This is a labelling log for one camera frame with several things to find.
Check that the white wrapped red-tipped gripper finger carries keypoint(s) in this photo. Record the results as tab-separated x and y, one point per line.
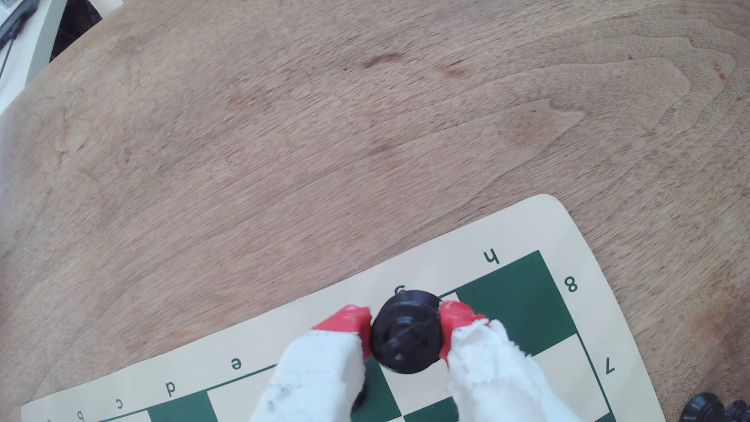
316	381
498	381

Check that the black chess piece with cross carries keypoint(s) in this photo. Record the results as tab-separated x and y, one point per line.
405	331

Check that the green and cream chess mat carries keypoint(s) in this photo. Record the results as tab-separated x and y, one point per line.
515	293

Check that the white side furniture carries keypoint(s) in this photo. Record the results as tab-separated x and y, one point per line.
26	58

